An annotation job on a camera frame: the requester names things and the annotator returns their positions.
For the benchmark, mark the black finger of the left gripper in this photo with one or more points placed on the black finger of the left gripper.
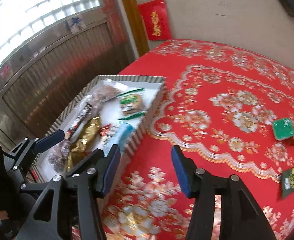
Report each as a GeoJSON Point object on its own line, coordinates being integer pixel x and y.
{"type": "Point", "coordinates": [90, 165]}
{"type": "Point", "coordinates": [27, 151]}

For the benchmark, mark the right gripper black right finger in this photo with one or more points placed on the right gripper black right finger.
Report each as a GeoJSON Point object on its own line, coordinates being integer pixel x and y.
{"type": "Point", "coordinates": [241, 215]}

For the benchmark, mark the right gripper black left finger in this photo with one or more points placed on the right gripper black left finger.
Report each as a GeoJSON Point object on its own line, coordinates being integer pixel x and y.
{"type": "Point", "coordinates": [64, 198]}

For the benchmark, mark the clear zip bag of nuts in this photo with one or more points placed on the clear zip bag of nuts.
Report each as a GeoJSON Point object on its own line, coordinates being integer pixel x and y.
{"type": "Point", "coordinates": [92, 103]}

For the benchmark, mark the green cookie packet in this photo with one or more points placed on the green cookie packet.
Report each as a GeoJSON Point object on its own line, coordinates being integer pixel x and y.
{"type": "Point", "coordinates": [132, 104]}

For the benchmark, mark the gold foil snack bag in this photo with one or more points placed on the gold foil snack bag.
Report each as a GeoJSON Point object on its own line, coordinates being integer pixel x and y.
{"type": "Point", "coordinates": [81, 147]}

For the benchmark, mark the red gold chocolate wrapper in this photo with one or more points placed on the red gold chocolate wrapper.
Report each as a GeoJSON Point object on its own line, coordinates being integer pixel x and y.
{"type": "Point", "coordinates": [104, 130]}

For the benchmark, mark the white blue snack packet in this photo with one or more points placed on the white blue snack packet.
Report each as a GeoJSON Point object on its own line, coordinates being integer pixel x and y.
{"type": "Point", "coordinates": [118, 134]}

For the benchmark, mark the clear bag of red dates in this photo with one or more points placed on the clear bag of red dates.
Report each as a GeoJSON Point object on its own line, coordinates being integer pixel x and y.
{"type": "Point", "coordinates": [58, 155]}

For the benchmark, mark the striped white storage box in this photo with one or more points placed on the striped white storage box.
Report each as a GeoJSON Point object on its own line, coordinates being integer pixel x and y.
{"type": "Point", "coordinates": [154, 88]}

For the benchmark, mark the brown Nescafe coffee stick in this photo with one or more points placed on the brown Nescafe coffee stick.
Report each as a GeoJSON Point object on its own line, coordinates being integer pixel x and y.
{"type": "Point", "coordinates": [78, 120]}

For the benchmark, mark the dark green cracker packet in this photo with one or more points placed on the dark green cracker packet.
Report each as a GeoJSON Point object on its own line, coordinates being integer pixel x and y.
{"type": "Point", "coordinates": [287, 182]}

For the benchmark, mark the green square snack packet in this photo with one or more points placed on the green square snack packet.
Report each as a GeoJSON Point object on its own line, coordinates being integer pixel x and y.
{"type": "Point", "coordinates": [283, 129]}

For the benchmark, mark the red floral tablecloth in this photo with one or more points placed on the red floral tablecloth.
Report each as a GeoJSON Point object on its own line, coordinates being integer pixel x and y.
{"type": "Point", "coordinates": [219, 107]}

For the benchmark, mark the blue white paper on door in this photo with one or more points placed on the blue white paper on door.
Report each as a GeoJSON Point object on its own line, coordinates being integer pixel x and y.
{"type": "Point", "coordinates": [76, 23]}

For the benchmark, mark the red gold wall poster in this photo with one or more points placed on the red gold wall poster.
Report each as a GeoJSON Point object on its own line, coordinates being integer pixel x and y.
{"type": "Point", "coordinates": [154, 15]}

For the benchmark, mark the brown wooden door frame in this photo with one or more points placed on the brown wooden door frame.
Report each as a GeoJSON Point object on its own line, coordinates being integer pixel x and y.
{"type": "Point", "coordinates": [136, 26]}

